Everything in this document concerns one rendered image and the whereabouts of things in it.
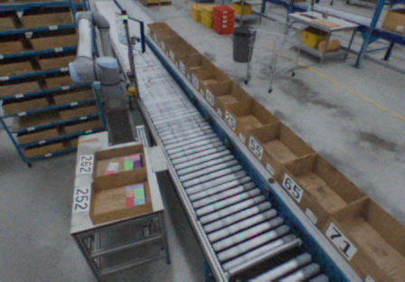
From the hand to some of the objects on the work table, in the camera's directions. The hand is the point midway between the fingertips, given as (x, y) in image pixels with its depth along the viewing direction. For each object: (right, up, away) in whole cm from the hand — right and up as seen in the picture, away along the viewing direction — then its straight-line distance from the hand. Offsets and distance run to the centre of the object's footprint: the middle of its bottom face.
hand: (128, 81), depth 274 cm
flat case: (+32, -98, -96) cm, 141 cm away
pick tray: (+15, -82, -74) cm, 111 cm away
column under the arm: (+6, -56, -40) cm, 69 cm away
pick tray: (+24, -101, -98) cm, 143 cm away
